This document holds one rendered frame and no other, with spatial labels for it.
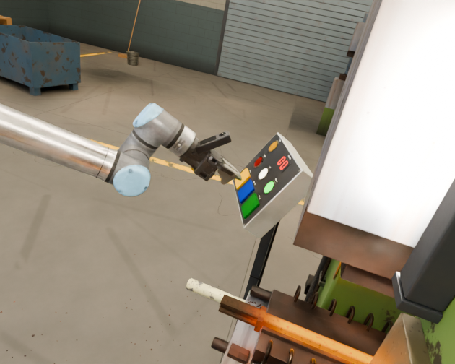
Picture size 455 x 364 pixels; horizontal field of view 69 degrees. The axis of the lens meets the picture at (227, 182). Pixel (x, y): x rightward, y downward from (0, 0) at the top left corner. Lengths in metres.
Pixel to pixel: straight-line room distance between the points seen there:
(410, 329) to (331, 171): 0.20
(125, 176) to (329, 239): 0.53
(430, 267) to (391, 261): 0.24
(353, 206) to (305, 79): 8.11
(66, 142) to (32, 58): 4.49
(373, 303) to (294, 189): 0.39
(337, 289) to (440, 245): 0.65
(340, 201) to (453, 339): 0.20
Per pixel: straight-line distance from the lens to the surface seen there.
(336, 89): 5.70
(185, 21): 9.09
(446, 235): 0.33
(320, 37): 8.47
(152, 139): 0.99
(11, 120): 0.89
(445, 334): 0.37
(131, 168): 0.87
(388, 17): 0.43
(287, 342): 0.81
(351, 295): 0.97
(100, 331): 2.01
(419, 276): 0.35
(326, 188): 0.47
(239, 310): 0.80
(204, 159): 1.04
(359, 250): 0.57
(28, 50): 5.36
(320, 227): 0.55
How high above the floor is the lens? 1.60
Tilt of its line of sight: 27 degrees down
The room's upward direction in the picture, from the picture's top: 12 degrees clockwise
